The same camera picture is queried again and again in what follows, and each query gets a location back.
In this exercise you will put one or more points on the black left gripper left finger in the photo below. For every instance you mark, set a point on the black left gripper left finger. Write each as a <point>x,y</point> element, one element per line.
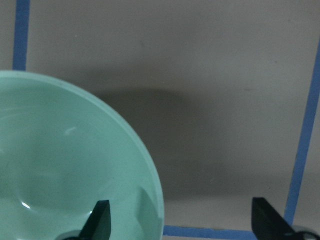
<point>98,224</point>

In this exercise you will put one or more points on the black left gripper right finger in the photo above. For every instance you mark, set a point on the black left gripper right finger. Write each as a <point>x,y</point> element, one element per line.
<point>268,224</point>

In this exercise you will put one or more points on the green ceramic bowl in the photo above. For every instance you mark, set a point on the green ceramic bowl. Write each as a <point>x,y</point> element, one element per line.
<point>62,150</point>

